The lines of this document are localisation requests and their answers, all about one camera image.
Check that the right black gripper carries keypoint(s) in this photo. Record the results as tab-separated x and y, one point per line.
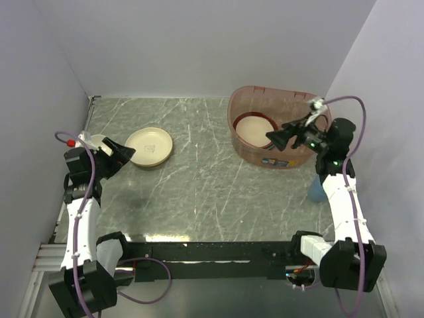
281	138

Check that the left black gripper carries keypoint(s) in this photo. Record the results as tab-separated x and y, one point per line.
120	157

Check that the red rimmed cream plate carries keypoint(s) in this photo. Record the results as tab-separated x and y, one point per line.
252	127

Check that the white watermelon pattern plate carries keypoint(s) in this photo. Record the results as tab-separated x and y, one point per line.
268	146

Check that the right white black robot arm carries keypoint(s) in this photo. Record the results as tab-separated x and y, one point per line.
354	260

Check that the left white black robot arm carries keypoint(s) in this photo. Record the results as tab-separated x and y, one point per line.
86	282

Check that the translucent pink plastic bin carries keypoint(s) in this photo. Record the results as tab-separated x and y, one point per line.
282	106

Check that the cream ceramic bowl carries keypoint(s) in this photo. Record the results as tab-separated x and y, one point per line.
97	141

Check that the plain cream plate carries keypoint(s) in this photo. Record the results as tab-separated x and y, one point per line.
152	145

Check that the blue plastic cup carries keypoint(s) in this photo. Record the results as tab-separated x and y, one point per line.
316	192

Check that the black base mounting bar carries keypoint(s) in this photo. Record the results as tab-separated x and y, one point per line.
152	261

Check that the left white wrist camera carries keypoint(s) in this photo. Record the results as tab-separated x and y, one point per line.
83	138

